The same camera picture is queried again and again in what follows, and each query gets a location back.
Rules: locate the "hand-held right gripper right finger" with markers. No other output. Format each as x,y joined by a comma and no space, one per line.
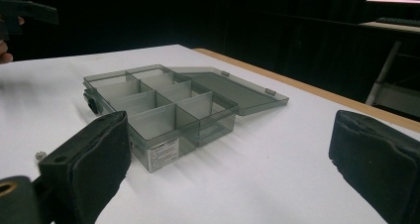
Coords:
379,161

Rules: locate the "grey transparent compartment box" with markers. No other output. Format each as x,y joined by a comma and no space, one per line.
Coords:
185,111

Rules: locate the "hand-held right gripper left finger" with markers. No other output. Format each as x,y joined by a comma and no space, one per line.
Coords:
95,164

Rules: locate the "black keyboard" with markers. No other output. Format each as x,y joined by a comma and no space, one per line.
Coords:
398,21

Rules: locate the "white metal stand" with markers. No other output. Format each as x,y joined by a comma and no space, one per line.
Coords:
384,85

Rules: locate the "small metal screw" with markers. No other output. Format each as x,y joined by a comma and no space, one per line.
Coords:
40,155

